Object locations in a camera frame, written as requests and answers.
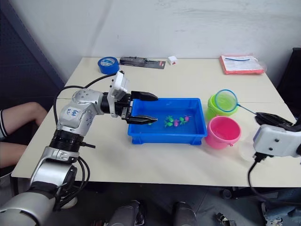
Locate red document pouch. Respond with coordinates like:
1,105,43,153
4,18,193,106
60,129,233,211
219,54,268,76

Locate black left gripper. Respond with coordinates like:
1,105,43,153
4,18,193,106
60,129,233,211
115,90,159,125

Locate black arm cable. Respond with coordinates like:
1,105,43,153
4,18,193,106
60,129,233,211
53,74,117,129
247,152,269,203

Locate blue plastic tub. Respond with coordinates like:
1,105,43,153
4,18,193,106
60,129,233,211
127,97,208,145

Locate seated person with bare legs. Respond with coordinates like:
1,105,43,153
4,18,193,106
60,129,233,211
0,101,49,169

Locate black tool package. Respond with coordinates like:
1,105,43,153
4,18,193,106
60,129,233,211
119,56,166,70

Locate dark grey rounded shape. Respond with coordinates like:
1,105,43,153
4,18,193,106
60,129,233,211
109,200,147,226
173,201,198,226

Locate person in jeans and sneakers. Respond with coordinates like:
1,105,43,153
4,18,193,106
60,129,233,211
258,187,301,226

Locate black chair base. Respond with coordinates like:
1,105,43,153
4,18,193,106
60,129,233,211
220,186,266,201

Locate blue tape roll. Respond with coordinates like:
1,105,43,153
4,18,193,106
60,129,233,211
97,56,119,76

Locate thin black arm cables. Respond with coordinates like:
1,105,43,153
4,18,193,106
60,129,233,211
55,141,96,210

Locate pink plastic bucket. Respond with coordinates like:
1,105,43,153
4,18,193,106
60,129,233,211
204,115,242,150

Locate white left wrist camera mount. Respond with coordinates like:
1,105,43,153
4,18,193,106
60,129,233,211
107,71,131,118

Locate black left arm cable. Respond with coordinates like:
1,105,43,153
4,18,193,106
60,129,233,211
53,74,117,129

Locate dark blue partition panel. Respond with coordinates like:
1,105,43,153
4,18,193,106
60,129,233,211
0,0,66,111

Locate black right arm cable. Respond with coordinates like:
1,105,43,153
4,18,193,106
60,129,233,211
247,152,269,203

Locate green plastic bucket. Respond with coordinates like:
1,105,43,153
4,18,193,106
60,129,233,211
206,93,238,119

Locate small blue-rimmed fishing net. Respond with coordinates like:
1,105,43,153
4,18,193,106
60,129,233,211
215,89,258,116

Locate black chair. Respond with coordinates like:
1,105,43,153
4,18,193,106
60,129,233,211
276,47,301,118

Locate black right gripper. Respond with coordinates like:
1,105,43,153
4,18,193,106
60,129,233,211
255,112,301,133

